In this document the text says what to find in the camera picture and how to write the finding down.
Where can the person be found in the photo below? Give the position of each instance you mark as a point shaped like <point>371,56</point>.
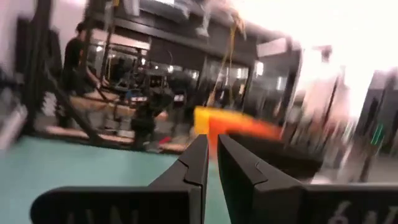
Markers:
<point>73,56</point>

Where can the black plastic basket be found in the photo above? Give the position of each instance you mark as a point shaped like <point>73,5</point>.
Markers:
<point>280,155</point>

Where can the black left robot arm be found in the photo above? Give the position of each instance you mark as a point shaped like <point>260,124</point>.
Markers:
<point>144,121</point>

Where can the orange plastic basket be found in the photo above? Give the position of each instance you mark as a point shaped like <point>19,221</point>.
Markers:
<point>242,127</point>

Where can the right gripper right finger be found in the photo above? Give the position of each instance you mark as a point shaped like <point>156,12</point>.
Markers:
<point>295,205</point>

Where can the yellow plastic basket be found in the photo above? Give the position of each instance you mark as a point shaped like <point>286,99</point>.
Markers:
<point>202,119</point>

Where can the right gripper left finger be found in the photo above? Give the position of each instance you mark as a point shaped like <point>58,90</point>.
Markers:
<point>124,205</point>

